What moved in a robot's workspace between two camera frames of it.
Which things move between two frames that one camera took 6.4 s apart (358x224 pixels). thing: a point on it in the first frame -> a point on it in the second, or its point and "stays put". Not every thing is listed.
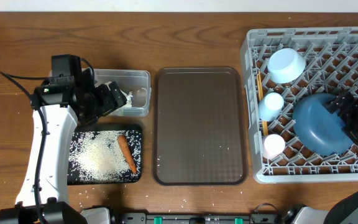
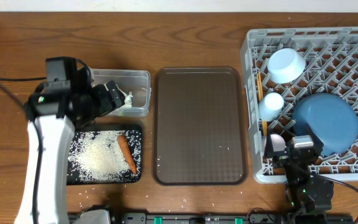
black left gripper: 109,103 stays put
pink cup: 273,145 stays put
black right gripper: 355,103 -> 319,145
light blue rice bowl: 285,65 stays put
